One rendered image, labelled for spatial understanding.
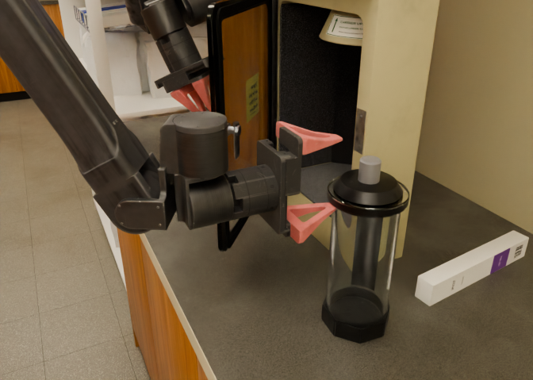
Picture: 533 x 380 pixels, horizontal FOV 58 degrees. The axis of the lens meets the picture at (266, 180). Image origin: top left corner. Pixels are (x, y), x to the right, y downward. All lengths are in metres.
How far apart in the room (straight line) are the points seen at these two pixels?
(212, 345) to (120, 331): 1.50
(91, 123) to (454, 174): 0.92
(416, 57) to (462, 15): 0.43
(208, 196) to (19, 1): 0.26
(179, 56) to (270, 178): 0.31
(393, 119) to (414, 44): 0.12
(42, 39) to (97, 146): 0.11
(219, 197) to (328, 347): 0.31
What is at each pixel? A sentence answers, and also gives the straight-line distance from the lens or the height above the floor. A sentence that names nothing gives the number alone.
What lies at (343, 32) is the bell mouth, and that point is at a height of 1.33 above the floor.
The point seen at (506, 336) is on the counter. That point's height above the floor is 0.94.
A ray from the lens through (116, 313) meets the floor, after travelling 2.31.
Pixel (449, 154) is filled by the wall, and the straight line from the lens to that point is 1.25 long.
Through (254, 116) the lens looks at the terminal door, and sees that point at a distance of 0.91.
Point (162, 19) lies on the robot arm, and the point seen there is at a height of 1.36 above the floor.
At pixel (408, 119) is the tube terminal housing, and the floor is 1.21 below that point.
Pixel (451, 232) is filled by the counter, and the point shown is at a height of 0.94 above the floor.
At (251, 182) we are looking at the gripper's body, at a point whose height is 1.22.
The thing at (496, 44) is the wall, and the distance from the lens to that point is 1.14.
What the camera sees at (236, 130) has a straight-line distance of 0.75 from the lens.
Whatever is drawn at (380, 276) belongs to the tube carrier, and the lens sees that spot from 0.69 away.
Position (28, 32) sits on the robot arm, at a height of 1.38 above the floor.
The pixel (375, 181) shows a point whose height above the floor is 1.18.
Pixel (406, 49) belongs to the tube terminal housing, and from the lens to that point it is 0.77.
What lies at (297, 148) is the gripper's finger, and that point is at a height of 1.25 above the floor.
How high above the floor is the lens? 1.46
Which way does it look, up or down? 26 degrees down
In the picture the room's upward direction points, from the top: straight up
